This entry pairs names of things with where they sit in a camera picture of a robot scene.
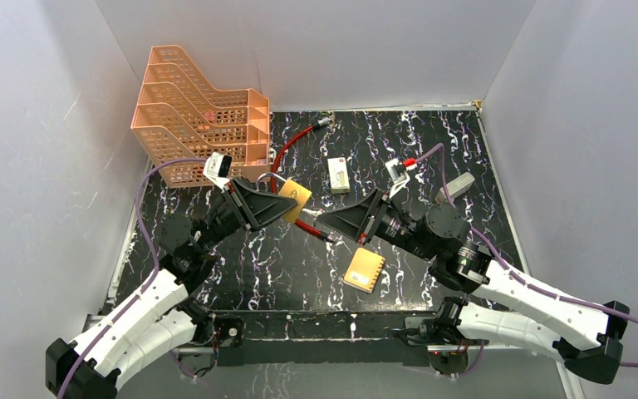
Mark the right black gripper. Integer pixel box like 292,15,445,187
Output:
317,187,436,262

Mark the brass padlock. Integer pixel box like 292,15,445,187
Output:
255,172,312,224

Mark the red cable lock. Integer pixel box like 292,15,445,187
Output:
271,116,335,244

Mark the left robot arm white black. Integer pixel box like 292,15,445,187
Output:
45,178,297,398

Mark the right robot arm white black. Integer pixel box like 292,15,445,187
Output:
317,190,629,385

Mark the orange spiral notebook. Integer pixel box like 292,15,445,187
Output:
343,248,385,293

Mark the white green small box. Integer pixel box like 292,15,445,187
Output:
327,157,350,194

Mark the orange plastic file rack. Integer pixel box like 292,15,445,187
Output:
130,45,271,188

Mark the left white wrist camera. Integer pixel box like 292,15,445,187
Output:
203,152,233,190

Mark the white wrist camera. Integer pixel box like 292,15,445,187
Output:
203,152,233,190
385,158,416,199

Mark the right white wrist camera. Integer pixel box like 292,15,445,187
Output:
385,158,416,199

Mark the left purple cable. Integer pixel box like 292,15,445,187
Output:
57,158,210,399

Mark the purple cable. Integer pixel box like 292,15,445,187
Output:
415,143,638,369
57,158,210,399

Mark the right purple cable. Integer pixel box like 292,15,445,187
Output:
415,143,638,369

